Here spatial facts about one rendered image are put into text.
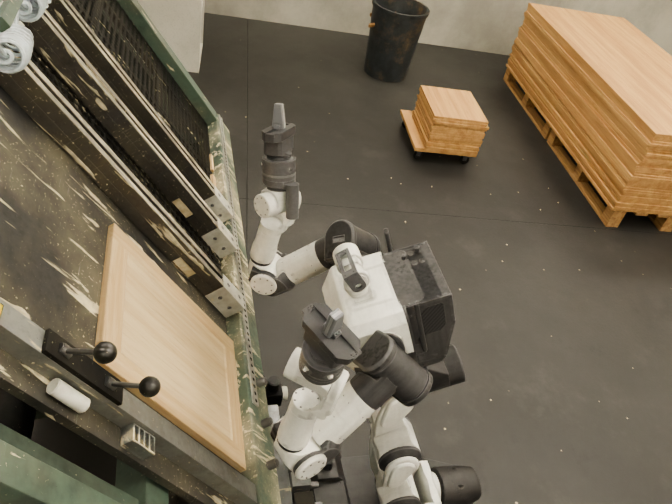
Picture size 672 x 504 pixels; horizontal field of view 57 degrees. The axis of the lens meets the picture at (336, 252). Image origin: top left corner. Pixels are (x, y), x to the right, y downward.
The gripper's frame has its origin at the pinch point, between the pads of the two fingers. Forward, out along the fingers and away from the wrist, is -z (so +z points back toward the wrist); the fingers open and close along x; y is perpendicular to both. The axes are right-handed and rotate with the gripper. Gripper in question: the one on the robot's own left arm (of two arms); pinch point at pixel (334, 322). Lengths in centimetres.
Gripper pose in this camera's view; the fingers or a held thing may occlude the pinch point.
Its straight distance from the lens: 105.2
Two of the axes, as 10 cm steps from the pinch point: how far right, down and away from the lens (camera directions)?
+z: -1.5, 5.5, 8.2
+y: 7.3, -5.0, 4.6
